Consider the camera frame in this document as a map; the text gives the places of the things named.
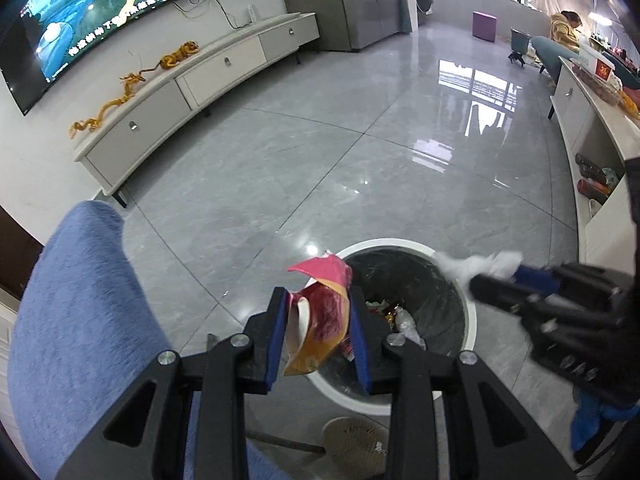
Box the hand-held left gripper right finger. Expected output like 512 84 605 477
349 286 578 480

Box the purple stool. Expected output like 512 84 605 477
472 10 498 43

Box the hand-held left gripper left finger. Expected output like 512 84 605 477
54 287 291 480

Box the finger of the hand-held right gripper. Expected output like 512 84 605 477
514 261 628 295
469 272 557 317

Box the white tissue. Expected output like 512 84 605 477
434 251 523 282

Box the pink and orange packet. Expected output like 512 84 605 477
284 255 354 377

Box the white sideboard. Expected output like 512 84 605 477
547 55 640 281

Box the black television cable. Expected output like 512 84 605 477
172 0 251 31

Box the grey chair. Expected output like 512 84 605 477
509 27 532 67

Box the blue fluffy rug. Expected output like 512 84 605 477
7 201 288 480

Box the grey refrigerator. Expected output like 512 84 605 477
332 0 416 52

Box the white television cabinet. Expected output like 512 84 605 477
74 11 321 208

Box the white trash bin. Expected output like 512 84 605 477
304 238 478 417

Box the pile of mixed wrappers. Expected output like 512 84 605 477
340 299 427 361

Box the golden tiger figurine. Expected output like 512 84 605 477
159 41 201 72

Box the wall television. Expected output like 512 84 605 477
0 0 244 116

